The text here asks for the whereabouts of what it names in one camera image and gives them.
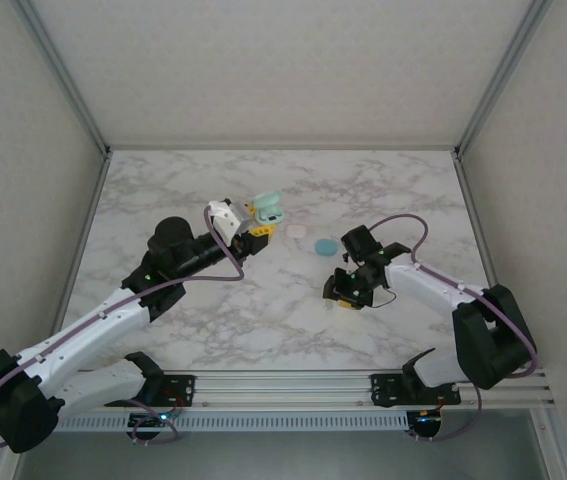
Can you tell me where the aluminium back edge rail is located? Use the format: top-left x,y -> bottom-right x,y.
106,143 -> 460,153

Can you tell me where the white slotted cable tray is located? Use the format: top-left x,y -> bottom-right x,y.
55,412 -> 410,434

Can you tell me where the aluminium side edge rail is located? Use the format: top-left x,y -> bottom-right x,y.
50,149 -> 113,336
452,149 -> 509,301

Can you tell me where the mint green earbud charging case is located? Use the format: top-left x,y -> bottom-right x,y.
252,192 -> 285,225

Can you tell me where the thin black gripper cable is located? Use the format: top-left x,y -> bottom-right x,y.
368,288 -> 397,310

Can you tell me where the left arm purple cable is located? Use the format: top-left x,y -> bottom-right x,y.
0,205 -> 245,446

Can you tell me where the aluminium frame post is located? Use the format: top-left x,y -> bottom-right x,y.
10,0 -> 112,156
455,0 -> 557,156

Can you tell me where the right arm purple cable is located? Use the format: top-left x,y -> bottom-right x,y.
366,213 -> 541,444

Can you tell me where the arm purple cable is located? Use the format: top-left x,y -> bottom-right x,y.
0,205 -> 245,446
366,213 -> 541,444

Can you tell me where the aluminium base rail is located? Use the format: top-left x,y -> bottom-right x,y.
57,368 -> 557,409

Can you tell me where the small electronics board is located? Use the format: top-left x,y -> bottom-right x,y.
405,408 -> 445,442
127,410 -> 180,444

